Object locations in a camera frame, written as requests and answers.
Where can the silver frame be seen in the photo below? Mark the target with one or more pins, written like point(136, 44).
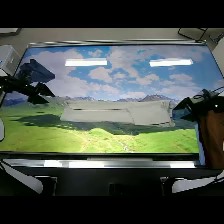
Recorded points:
point(100, 164)

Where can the brown garment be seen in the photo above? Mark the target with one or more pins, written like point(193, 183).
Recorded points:
point(213, 140)

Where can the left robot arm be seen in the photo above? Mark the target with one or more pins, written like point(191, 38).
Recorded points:
point(23, 87)

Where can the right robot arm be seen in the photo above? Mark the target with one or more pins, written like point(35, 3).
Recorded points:
point(203, 104)

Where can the pale grey trousers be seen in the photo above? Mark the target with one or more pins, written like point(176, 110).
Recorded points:
point(133, 113)

